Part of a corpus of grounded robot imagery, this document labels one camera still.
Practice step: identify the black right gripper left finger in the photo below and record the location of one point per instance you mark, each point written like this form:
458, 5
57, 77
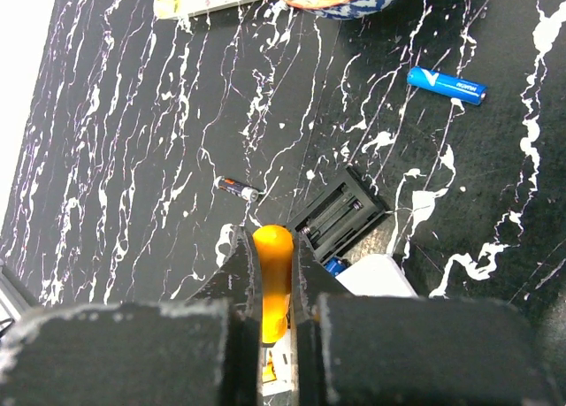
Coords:
205, 350

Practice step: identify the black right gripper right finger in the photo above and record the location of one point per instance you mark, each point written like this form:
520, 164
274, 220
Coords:
366, 350

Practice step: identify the white remote control with batteries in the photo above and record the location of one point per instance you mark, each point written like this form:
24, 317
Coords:
373, 275

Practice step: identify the blue battery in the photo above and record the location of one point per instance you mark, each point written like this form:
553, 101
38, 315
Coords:
336, 265
446, 85

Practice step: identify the yellow handled screwdriver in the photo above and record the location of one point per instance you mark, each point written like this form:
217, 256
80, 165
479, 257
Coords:
275, 248

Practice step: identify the black remote control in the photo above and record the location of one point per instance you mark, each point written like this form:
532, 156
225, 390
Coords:
343, 211

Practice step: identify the small battery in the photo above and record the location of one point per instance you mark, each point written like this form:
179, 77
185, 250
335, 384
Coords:
234, 187

